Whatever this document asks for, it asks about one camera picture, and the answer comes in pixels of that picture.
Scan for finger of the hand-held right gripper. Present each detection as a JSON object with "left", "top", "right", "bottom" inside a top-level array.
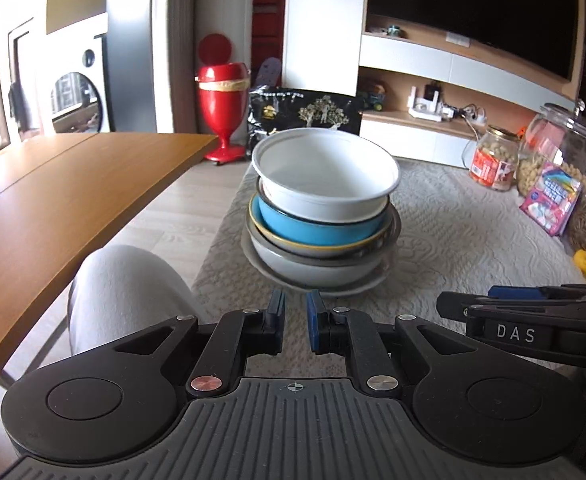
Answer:
[
  {"left": 488, "top": 283, "right": 586, "bottom": 303},
  {"left": 436, "top": 291, "right": 491, "bottom": 321}
]

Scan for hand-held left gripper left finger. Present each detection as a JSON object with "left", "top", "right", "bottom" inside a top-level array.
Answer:
[{"left": 113, "top": 290, "right": 287, "bottom": 401}]

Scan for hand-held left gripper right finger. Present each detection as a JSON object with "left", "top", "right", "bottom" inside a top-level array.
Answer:
[{"left": 305, "top": 289, "right": 474, "bottom": 398}]

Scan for pink floral white plate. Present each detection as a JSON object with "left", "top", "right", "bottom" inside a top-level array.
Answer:
[{"left": 243, "top": 235, "right": 397, "bottom": 297}]

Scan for plain white deep plate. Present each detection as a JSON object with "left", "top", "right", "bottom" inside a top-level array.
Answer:
[{"left": 247, "top": 230, "right": 392, "bottom": 289}]

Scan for cream bowl with gold rim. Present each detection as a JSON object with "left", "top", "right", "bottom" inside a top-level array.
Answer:
[{"left": 245, "top": 195, "right": 399, "bottom": 260}]

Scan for blue enamel bowl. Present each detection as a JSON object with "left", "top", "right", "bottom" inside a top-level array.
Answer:
[{"left": 249, "top": 192, "right": 394, "bottom": 247}]

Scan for stainless steel bowl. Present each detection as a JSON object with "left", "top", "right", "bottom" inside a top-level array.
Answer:
[{"left": 245, "top": 180, "right": 403, "bottom": 266}]

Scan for white plastic bowl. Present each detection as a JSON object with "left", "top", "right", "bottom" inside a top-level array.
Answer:
[{"left": 251, "top": 127, "right": 402, "bottom": 225}]

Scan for white lace tablecloth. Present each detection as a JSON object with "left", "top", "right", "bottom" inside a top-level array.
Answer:
[{"left": 190, "top": 157, "right": 586, "bottom": 382}]

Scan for pink candy packet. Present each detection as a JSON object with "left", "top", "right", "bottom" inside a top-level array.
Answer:
[{"left": 519, "top": 162, "right": 584, "bottom": 237}]

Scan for peanut jar with red label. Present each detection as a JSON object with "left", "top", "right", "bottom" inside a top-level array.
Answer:
[{"left": 469, "top": 126, "right": 520, "bottom": 194}]

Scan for large clear lidded jar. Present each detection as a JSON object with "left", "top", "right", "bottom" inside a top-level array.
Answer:
[{"left": 516, "top": 100, "right": 586, "bottom": 201}]

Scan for person's leg in white trousers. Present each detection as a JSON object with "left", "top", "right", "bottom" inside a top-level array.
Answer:
[{"left": 67, "top": 245, "right": 207, "bottom": 359}]

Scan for black printed bag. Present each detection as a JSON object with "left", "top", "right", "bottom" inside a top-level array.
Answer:
[{"left": 248, "top": 87, "right": 365, "bottom": 147}]

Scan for red pedal bin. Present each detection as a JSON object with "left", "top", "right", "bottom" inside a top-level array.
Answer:
[{"left": 195, "top": 33, "right": 252, "bottom": 164}]

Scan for green toy tractor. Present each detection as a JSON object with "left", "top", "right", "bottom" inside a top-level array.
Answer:
[{"left": 358, "top": 80, "right": 389, "bottom": 112}]

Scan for wooden table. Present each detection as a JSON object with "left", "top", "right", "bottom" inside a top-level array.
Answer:
[{"left": 0, "top": 132, "right": 219, "bottom": 402}]

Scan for white wooden TV cabinet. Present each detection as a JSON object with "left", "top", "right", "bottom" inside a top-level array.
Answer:
[{"left": 358, "top": 29, "right": 574, "bottom": 171}]

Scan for black television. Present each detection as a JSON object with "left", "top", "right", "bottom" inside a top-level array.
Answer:
[{"left": 365, "top": 0, "right": 586, "bottom": 84}]

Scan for white washing machine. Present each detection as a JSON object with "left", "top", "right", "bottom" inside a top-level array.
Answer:
[{"left": 36, "top": 12, "right": 112, "bottom": 136}]

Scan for white router with cables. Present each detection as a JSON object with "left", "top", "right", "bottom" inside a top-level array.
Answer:
[{"left": 407, "top": 82, "right": 444, "bottom": 124}]

